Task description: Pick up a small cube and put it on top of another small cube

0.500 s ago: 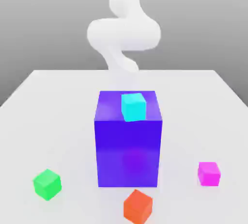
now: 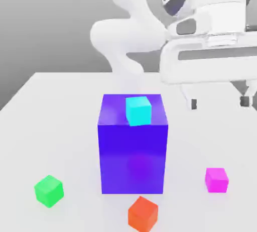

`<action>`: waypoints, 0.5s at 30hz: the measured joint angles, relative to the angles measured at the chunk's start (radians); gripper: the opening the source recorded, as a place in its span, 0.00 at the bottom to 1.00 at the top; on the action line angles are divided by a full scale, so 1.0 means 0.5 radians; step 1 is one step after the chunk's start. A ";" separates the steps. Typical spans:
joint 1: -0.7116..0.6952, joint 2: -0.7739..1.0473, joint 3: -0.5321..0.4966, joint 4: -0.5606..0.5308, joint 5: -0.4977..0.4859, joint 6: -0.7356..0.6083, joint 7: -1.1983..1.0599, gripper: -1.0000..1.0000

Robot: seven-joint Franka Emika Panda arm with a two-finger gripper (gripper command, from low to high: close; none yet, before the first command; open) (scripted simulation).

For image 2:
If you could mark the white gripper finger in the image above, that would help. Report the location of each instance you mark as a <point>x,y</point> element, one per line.
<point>189,95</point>
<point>245,101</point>

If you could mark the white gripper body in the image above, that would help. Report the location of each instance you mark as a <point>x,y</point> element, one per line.
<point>200,70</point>

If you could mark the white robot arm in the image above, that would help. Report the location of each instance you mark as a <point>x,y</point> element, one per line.
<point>128,35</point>

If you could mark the small cyan cube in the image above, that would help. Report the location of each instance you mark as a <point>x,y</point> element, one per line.
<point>138,112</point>

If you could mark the small magenta cube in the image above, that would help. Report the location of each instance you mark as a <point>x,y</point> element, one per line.
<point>216,180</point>

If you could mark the small orange cube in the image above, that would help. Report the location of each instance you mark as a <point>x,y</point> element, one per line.
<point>143,215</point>

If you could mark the small green cube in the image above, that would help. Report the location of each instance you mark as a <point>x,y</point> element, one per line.
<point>48,191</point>

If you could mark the large blue box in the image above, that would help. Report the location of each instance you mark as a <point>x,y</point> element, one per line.
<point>132,155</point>

